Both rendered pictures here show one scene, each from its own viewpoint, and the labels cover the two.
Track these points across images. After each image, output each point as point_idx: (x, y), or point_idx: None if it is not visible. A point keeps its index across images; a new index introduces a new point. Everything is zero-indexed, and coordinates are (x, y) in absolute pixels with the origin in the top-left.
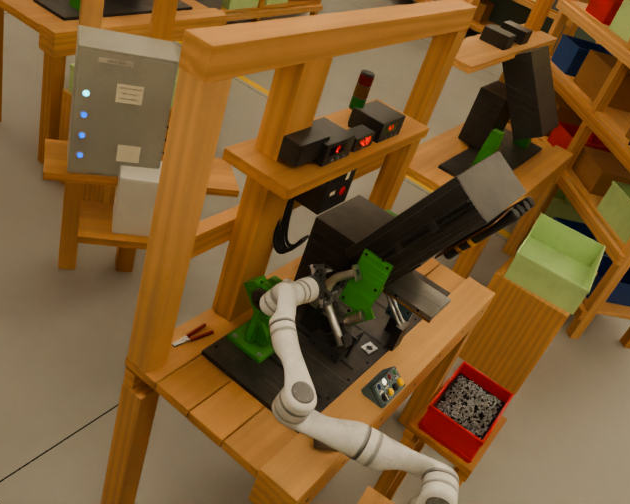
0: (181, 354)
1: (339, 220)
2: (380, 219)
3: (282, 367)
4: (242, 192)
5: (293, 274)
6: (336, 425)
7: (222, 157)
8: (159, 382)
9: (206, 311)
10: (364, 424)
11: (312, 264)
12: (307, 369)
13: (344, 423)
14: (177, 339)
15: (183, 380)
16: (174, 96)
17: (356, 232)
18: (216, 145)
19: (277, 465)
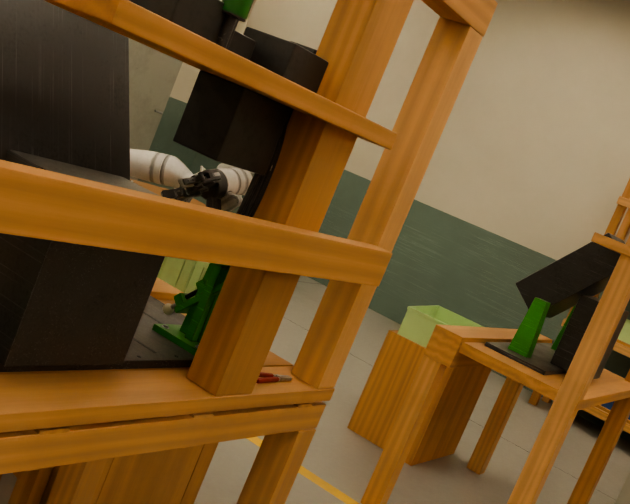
0: (276, 372)
1: (141, 191)
2: (51, 161)
3: (155, 319)
4: (335, 189)
5: (103, 389)
6: (191, 172)
7: (391, 147)
8: (291, 364)
9: (257, 393)
10: (172, 157)
11: (218, 172)
12: (228, 165)
13: (186, 168)
14: (286, 383)
15: (267, 357)
16: (470, 65)
17: (115, 177)
18: (410, 86)
19: (170, 289)
